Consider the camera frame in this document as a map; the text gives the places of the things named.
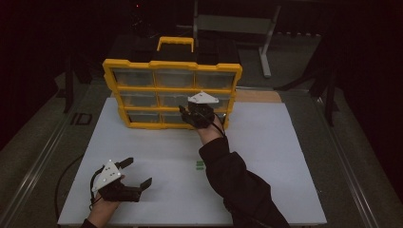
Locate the aluminium rail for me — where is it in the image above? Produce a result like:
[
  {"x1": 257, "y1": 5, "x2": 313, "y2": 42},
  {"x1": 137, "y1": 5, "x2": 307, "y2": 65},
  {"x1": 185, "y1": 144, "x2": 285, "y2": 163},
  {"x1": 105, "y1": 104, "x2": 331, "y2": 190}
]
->
[
  {"x1": 312, "y1": 91, "x2": 381, "y2": 228},
  {"x1": 0, "y1": 94, "x2": 84, "y2": 228}
]

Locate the person's left hand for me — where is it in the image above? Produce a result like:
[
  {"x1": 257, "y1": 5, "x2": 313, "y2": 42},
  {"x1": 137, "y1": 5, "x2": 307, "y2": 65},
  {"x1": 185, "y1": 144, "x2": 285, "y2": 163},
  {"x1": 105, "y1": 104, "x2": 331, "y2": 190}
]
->
[{"x1": 87, "y1": 199, "x2": 121, "y2": 223}]

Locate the clear plastic drawer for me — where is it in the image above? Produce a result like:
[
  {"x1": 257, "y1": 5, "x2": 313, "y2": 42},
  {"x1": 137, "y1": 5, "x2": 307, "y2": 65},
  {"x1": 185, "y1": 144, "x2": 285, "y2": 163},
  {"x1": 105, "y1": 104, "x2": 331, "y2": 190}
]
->
[{"x1": 161, "y1": 112, "x2": 184, "y2": 125}]

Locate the yellow black drawer organizer cabinet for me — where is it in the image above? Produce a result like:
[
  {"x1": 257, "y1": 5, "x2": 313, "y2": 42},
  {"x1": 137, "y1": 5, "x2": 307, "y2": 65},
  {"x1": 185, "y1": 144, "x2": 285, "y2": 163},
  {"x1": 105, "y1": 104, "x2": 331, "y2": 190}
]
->
[{"x1": 102, "y1": 32, "x2": 243, "y2": 132}]

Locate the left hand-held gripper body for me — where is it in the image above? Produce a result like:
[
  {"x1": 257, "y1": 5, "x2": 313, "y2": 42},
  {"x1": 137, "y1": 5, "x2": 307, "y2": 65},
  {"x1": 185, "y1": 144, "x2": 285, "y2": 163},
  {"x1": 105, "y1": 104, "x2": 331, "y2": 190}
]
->
[{"x1": 90, "y1": 159, "x2": 143, "y2": 203}]

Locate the white table mat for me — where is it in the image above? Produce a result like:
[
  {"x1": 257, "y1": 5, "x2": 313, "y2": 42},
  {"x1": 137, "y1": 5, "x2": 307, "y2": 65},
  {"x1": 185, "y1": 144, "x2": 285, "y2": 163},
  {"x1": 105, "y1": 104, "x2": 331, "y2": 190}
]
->
[{"x1": 57, "y1": 96, "x2": 328, "y2": 226}]

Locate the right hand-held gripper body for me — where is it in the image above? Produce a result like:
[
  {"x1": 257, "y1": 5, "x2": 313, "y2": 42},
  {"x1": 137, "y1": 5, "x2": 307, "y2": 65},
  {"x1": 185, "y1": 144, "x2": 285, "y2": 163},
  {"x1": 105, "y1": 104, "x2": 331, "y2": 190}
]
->
[{"x1": 184, "y1": 91, "x2": 220, "y2": 130}]

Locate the grid of clear plastic bins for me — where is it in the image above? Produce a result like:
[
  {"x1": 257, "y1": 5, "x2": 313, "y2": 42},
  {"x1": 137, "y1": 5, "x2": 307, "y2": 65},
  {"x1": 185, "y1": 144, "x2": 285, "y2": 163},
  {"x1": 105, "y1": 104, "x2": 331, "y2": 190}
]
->
[{"x1": 112, "y1": 67, "x2": 237, "y2": 125}]

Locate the person's right hand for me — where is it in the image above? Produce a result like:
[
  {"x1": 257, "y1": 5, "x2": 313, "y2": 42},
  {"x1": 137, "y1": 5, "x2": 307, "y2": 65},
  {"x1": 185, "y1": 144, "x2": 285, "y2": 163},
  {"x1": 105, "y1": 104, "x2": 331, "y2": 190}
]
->
[{"x1": 195, "y1": 116, "x2": 224, "y2": 146}]

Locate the grey metal table frame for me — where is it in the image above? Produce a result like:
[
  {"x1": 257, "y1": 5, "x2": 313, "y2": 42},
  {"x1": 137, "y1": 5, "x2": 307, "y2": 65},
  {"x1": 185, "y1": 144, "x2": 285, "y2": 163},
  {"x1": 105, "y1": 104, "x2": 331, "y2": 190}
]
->
[{"x1": 176, "y1": 0, "x2": 283, "y2": 79}]

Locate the black cable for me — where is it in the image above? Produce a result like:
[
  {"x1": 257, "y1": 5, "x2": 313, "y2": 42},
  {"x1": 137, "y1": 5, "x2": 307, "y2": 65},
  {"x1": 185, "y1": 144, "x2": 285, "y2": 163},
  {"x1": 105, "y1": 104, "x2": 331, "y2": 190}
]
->
[
  {"x1": 211, "y1": 118, "x2": 226, "y2": 138},
  {"x1": 88, "y1": 165, "x2": 106, "y2": 211}
]

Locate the black metal stand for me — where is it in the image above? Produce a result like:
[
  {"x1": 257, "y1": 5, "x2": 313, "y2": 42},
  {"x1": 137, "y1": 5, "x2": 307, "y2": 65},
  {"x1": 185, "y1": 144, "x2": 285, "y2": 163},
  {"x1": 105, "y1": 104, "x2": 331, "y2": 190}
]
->
[
  {"x1": 274, "y1": 34, "x2": 341, "y2": 127},
  {"x1": 61, "y1": 51, "x2": 94, "y2": 115}
]

